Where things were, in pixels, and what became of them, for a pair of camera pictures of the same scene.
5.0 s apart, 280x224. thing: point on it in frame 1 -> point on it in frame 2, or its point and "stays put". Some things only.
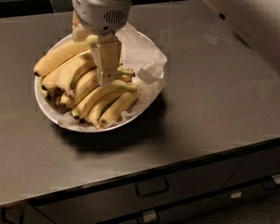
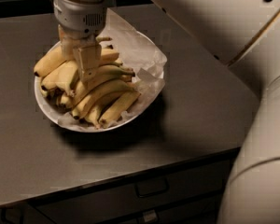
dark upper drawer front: (110, 203) stays put
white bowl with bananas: (70, 100) stays put
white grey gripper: (98, 14) -> (78, 16)
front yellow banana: (117, 105) stays put
